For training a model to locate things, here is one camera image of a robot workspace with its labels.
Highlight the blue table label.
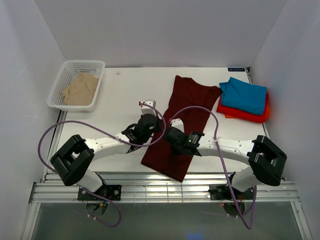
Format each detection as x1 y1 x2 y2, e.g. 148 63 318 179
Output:
227 67 246 72

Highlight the white plastic basket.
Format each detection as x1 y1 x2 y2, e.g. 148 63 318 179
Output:
47 60 105 112

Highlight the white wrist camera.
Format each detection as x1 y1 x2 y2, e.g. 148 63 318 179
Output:
139 99 158 116
169 118 185 133

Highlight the beige t shirt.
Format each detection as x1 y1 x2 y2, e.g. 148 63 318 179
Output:
61 72 99 106

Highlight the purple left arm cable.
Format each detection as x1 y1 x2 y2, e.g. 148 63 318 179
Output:
37 102 168 228

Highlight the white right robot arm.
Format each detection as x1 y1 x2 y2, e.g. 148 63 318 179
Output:
163 127 287 199

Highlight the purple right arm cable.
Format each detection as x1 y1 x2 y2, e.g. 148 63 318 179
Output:
168 105 258 230

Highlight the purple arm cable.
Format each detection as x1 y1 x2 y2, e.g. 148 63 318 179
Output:
168 105 258 230
37 102 168 228

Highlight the folded orange red t shirt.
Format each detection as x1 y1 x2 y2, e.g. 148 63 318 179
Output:
216 92 270 124

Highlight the folded blue t shirt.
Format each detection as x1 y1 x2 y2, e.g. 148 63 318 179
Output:
219 77 267 116

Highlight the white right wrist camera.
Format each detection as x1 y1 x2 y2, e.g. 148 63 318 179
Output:
169 118 185 133

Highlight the aluminium rail frame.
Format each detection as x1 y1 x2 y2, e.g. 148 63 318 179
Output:
29 172 300 204

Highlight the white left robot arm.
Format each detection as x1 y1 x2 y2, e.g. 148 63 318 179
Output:
50 113 162 200

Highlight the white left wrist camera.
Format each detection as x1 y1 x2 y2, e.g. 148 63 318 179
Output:
139 99 158 116

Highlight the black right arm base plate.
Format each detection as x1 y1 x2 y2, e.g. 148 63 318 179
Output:
208 184 254 202

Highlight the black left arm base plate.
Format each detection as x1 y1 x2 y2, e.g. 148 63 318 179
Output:
77 184 122 201

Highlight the dark red t shirt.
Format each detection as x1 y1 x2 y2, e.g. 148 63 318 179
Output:
141 75 221 182

